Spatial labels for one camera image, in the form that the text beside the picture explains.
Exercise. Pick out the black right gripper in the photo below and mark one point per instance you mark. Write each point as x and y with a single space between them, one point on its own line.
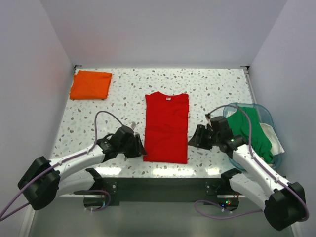
198 139

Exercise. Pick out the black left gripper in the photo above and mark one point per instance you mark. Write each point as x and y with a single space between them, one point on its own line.
138 149

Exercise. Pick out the red t shirt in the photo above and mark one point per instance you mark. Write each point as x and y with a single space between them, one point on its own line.
166 130

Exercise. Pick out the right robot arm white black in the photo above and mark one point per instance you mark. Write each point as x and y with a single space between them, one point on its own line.
282 202

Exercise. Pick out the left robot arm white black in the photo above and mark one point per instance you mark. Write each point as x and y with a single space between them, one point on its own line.
47 179

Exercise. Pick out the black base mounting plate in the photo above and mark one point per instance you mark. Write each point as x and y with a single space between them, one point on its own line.
113 191

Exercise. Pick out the white t shirt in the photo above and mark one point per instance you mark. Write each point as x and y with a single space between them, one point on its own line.
276 148

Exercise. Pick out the folded orange t shirt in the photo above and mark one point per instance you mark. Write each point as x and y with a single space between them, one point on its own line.
90 85

